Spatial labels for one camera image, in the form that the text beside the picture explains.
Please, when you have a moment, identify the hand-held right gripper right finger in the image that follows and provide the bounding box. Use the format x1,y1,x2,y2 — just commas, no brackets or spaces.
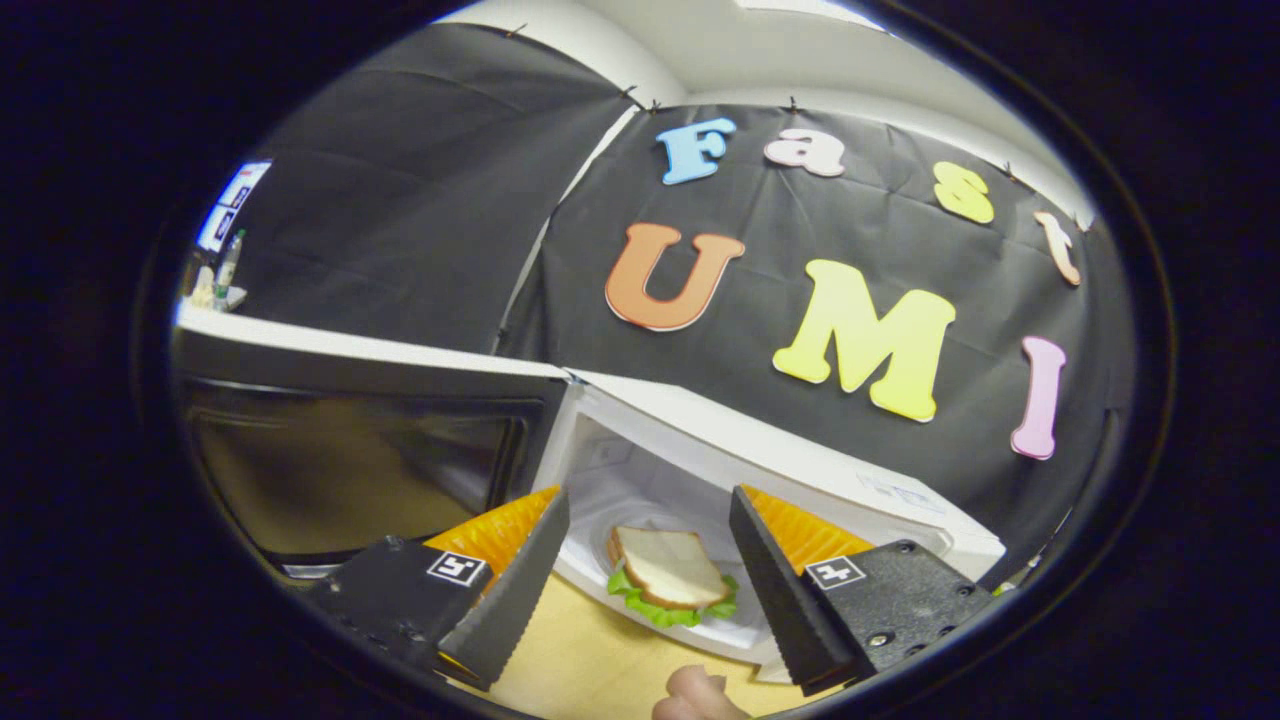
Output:
727,485,997,699

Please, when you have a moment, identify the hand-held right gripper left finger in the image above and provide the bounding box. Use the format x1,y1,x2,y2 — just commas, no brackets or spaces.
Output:
300,486,572,692

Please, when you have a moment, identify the sandwich with lettuce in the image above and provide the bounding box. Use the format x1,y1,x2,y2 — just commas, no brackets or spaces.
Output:
604,525,742,630

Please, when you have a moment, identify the white microwave oven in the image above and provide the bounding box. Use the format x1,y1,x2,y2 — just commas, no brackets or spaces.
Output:
170,300,1007,687

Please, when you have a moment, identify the black backdrop cloth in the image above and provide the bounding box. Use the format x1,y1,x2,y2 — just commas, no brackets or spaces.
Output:
213,22,1137,588

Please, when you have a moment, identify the clear bottle with green cap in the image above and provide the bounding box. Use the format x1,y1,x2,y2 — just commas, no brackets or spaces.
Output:
212,228,248,314

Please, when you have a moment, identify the blue and white poster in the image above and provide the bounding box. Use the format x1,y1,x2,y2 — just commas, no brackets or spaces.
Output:
196,160,274,254

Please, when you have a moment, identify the long ceiling light panel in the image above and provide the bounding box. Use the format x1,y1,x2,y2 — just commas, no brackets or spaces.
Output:
735,0,891,31

